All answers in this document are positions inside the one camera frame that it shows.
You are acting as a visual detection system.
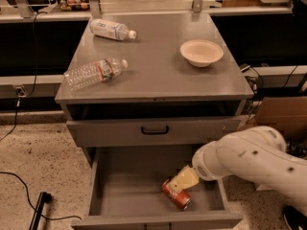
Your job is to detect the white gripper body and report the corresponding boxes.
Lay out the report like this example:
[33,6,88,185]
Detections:
[192,144,224,181]

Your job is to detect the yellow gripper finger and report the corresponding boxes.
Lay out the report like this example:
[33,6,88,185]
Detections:
[169,166,200,192]

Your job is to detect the red coke can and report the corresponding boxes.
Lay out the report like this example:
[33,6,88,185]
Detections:
[161,179,192,211]

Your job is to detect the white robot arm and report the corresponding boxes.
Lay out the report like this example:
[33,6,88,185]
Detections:
[170,126,307,206]

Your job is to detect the grey top drawer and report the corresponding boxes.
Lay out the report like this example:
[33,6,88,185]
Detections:
[66,117,240,147]

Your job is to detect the open grey middle drawer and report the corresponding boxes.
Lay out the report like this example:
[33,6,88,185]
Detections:
[71,145,242,230]

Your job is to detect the grey drawer cabinet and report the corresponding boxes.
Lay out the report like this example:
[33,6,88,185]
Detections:
[54,11,255,230]

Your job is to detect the cardboard box with items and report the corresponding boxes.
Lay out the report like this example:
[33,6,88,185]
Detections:
[255,97,307,159]

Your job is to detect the black shoe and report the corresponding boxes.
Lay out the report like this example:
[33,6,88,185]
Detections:
[283,205,307,230]

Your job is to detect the white paper bowl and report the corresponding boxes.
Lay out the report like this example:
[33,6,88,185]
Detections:
[180,39,224,67]

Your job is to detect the clear crushed plastic bottle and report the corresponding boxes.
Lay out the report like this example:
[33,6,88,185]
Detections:
[64,57,128,92]

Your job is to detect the black bar on floor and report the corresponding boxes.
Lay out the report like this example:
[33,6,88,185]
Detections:
[29,192,52,230]

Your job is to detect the white labelled plastic bottle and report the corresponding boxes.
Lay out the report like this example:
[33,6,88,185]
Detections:
[89,19,137,41]

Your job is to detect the black drawer handle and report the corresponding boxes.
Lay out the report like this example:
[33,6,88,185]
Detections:
[140,126,169,135]

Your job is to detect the black floor cable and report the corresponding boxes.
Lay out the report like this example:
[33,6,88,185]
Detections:
[0,171,83,222]

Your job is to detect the black hanging cable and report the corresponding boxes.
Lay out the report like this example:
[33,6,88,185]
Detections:
[0,11,49,143]

